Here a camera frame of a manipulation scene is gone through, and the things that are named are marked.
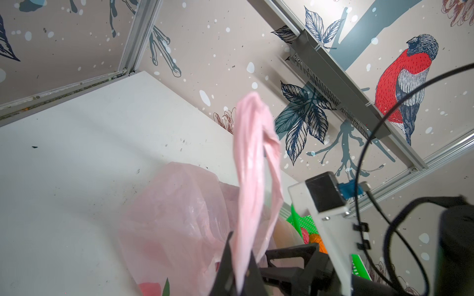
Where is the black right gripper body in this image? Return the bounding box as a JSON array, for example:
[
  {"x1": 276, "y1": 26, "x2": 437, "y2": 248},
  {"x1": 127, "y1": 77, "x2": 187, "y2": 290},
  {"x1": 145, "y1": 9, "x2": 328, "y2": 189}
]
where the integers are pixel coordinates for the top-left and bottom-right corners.
[{"x1": 260, "y1": 243, "x2": 352, "y2": 296}]

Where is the green plastic basket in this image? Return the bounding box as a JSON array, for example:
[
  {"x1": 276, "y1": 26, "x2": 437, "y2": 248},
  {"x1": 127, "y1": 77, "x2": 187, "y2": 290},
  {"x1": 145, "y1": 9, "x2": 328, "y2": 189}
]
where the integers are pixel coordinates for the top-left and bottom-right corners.
[{"x1": 284, "y1": 203, "x2": 373, "y2": 282}]

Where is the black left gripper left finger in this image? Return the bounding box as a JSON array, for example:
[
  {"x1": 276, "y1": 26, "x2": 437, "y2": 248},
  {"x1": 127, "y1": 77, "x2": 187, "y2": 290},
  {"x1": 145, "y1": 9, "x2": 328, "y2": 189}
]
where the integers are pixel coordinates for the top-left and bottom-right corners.
[{"x1": 209, "y1": 231, "x2": 235, "y2": 296}]

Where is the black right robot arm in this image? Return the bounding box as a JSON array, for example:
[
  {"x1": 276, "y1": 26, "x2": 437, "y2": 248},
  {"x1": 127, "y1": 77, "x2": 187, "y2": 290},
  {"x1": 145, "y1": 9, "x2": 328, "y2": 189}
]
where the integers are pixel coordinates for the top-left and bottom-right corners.
[{"x1": 260, "y1": 197, "x2": 474, "y2": 296}]

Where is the orange fruit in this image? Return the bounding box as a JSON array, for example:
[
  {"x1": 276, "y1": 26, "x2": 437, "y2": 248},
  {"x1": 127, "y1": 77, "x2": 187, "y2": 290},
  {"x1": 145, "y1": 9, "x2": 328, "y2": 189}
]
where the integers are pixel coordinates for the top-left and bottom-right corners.
[{"x1": 309, "y1": 234, "x2": 328, "y2": 254}]

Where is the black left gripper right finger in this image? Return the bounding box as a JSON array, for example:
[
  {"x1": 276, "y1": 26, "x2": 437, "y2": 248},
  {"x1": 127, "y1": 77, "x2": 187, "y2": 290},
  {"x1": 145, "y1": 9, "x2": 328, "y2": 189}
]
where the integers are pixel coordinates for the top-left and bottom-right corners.
[{"x1": 242, "y1": 253, "x2": 268, "y2": 296}]

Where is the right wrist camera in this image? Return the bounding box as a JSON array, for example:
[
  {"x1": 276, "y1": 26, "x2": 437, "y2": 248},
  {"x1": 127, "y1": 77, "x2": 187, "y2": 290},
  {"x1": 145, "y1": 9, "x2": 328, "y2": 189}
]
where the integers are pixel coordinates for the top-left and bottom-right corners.
[{"x1": 288, "y1": 172, "x2": 370, "y2": 296}]

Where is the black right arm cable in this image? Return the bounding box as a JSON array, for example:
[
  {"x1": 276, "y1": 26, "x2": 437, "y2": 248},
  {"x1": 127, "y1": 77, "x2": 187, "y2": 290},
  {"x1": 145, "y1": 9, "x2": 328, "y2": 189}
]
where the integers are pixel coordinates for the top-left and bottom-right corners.
[{"x1": 353, "y1": 62, "x2": 474, "y2": 296}]

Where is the pink plastic bag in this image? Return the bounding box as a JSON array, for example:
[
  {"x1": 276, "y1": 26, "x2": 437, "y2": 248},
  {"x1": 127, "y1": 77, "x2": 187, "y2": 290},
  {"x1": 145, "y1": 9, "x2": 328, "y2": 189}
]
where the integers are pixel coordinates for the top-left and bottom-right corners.
[{"x1": 118, "y1": 92, "x2": 285, "y2": 296}]

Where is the red dragon fruit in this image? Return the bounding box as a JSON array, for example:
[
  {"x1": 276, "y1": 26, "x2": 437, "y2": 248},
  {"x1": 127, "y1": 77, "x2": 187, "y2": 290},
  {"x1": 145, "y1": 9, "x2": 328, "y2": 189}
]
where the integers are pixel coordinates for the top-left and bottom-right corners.
[{"x1": 138, "y1": 279, "x2": 170, "y2": 296}]

